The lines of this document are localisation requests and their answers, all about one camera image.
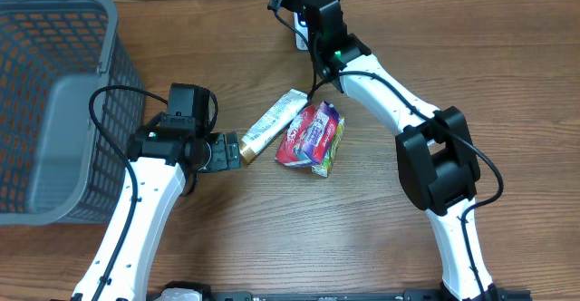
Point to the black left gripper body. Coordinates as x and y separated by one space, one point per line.
206 139

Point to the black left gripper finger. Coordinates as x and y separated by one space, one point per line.
218 156
232 151

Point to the white tube gold cap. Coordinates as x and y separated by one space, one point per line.
271 123

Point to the purple red pad pack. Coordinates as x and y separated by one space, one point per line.
309 136

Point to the green yellow snack pack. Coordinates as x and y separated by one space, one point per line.
324 169

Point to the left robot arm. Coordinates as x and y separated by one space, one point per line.
163 160

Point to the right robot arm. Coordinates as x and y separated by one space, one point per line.
438 165

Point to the white barcode scanner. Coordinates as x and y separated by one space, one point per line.
301 37

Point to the grey plastic mesh basket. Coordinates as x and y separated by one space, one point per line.
68 92

